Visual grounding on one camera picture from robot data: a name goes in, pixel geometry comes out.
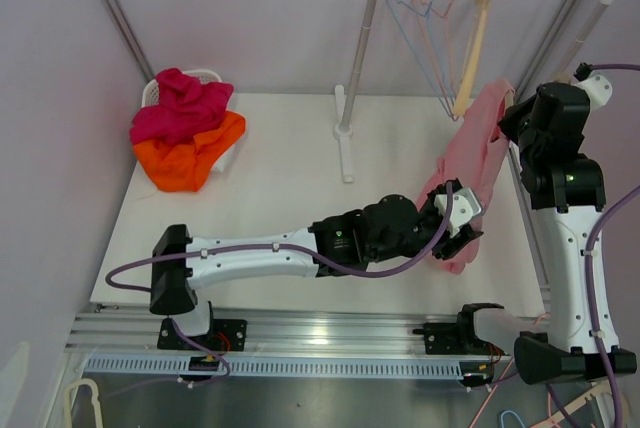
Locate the pink t shirt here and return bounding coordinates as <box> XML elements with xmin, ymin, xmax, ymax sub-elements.
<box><xmin>414</xmin><ymin>78</ymin><xmax>516</xmax><ymax>275</ymax></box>

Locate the pink wire hanger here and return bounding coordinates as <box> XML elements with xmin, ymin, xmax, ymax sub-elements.
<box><xmin>410</xmin><ymin>0</ymin><xmax>457</xmax><ymax>108</ymax></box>

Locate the beige plastic hanger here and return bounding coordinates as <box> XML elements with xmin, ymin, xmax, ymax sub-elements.
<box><xmin>552</xmin><ymin>72</ymin><xmax>574</xmax><ymax>84</ymax></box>
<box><xmin>452</xmin><ymin>0</ymin><xmax>492</xmax><ymax>118</ymax></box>

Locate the blue wire hanger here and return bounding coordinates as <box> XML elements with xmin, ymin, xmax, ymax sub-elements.
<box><xmin>384</xmin><ymin>0</ymin><xmax>459</xmax><ymax>121</ymax></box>

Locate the orange t shirt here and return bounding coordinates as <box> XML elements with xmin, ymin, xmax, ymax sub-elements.
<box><xmin>133</xmin><ymin>112</ymin><xmax>246</xmax><ymax>192</ymax></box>

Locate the red t shirt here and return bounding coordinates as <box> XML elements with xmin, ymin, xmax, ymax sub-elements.
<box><xmin>129</xmin><ymin>68</ymin><xmax>234</xmax><ymax>145</ymax></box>

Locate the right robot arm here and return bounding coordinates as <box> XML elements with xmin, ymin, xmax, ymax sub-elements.
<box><xmin>455</xmin><ymin>82</ymin><xmax>638</xmax><ymax>384</ymax></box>

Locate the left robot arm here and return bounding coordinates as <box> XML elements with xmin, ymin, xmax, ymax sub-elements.
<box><xmin>149</xmin><ymin>179</ymin><xmax>484</xmax><ymax>317</ymax></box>

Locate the pink hanger on floor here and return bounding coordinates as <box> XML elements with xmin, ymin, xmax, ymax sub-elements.
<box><xmin>467</xmin><ymin>312</ymin><xmax>559</xmax><ymax>428</ymax></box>

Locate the blue hanger on floor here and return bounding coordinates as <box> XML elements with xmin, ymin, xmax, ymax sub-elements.
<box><xmin>498</xmin><ymin>410</ymin><xmax>526</xmax><ymax>428</ymax></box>

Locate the beige hanger on floor right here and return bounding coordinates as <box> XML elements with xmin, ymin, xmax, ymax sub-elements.
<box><xmin>533</xmin><ymin>383</ymin><xmax>614</xmax><ymax>427</ymax></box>

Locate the beige hanger on floor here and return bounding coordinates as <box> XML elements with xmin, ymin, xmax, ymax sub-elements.
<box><xmin>62</xmin><ymin>377</ymin><xmax>105</xmax><ymax>428</ymax></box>
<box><xmin>533</xmin><ymin>383</ymin><xmax>614</xmax><ymax>427</ymax></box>

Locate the beige hanger on floor left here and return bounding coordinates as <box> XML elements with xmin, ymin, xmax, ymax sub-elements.
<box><xmin>62</xmin><ymin>377</ymin><xmax>105</xmax><ymax>428</ymax></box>

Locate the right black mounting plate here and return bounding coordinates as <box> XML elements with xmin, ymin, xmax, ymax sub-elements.
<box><xmin>412</xmin><ymin>322</ymin><xmax>505</xmax><ymax>356</ymax></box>

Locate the black mounting plate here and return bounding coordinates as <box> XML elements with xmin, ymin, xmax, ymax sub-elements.
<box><xmin>157</xmin><ymin>318</ymin><xmax>248</xmax><ymax>352</ymax></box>
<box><xmin>412</xmin><ymin>322</ymin><xmax>505</xmax><ymax>356</ymax></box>

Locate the metal clothes rack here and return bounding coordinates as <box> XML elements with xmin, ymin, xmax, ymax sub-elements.
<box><xmin>331</xmin><ymin>0</ymin><xmax>633</xmax><ymax>184</ymax></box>

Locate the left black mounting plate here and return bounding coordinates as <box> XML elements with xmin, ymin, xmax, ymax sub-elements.
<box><xmin>157</xmin><ymin>318</ymin><xmax>248</xmax><ymax>352</ymax></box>

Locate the white plastic laundry basket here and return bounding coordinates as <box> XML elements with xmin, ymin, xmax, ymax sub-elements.
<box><xmin>143</xmin><ymin>67</ymin><xmax>236</xmax><ymax>175</ymax></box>

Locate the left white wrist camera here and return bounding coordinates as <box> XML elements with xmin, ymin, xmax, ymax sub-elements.
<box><xmin>447</xmin><ymin>187</ymin><xmax>484</xmax><ymax>238</ymax></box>

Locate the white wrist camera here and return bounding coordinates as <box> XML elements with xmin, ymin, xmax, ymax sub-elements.
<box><xmin>447</xmin><ymin>187</ymin><xmax>484</xmax><ymax>238</ymax></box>
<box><xmin>573</xmin><ymin>63</ymin><xmax>613</xmax><ymax>111</ymax></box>

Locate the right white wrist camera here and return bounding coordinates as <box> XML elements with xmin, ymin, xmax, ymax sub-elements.
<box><xmin>573</xmin><ymin>63</ymin><xmax>613</xmax><ymax>111</ymax></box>

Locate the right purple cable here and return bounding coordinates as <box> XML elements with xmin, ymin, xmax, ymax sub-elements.
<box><xmin>544</xmin><ymin>61</ymin><xmax>640</xmax><ymax>428</ymax></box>

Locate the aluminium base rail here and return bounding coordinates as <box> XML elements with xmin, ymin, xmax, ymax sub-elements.
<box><xmin>64</xmin><ymin>303</ymin><xmax>611</xmax><ymax>363</ymax></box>

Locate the white slotted cable duct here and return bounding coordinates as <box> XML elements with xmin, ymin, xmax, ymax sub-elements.
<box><xmin>84</xmin><ymin>354</ymin><xmax>463</xmax><ymax>381</ymax></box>

